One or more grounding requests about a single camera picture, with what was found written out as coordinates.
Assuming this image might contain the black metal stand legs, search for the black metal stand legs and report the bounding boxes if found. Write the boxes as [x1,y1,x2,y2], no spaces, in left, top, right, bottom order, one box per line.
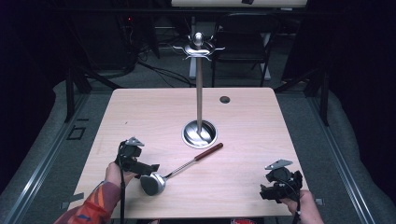
[64,63,123,124]
[273,64,332,128]

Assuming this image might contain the person's right hand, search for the person's right hand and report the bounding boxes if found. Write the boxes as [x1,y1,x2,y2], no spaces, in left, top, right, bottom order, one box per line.
[279,189,313,217]

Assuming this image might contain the aluminium floor rail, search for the aluminium floor rail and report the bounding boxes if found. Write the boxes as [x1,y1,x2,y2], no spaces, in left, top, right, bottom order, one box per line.
[305,92,378,224]
[0,92,92,224]

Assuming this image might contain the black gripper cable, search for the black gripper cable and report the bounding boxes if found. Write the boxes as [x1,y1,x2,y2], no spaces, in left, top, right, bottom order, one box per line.
[119,140,127,224]
[281,178,303,224]

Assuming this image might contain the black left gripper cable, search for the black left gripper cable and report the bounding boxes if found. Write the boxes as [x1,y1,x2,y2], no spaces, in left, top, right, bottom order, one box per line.
[119,140,127,224]

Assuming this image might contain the person's left hand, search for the person's left hand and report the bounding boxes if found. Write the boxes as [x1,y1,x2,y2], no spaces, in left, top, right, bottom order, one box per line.
[104,161,138,189]

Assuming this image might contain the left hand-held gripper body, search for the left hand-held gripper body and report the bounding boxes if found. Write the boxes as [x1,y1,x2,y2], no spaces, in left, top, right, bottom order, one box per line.
[114,136,148,174]

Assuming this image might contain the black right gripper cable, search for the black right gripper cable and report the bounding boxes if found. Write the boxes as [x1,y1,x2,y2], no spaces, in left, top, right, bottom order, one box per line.
[281,178,303,224]

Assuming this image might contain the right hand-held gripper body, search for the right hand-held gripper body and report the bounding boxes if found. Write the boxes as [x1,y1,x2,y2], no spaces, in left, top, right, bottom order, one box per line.
[264,159,304,203]

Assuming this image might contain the light background table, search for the light background table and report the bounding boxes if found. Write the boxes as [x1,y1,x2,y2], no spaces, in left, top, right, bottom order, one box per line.
[170,0,309,8]

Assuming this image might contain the black chair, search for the black chair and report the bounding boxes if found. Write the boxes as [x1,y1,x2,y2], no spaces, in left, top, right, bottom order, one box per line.
[210,12,282,89]

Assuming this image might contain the steel utensil hanging stand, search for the steel utensil hanging stand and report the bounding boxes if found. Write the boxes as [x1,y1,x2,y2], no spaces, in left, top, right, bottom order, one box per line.
[172,31,226,149]

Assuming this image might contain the black floor cables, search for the black floor cables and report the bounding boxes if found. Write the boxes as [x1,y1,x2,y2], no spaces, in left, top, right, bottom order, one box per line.
[135,46,196,89]

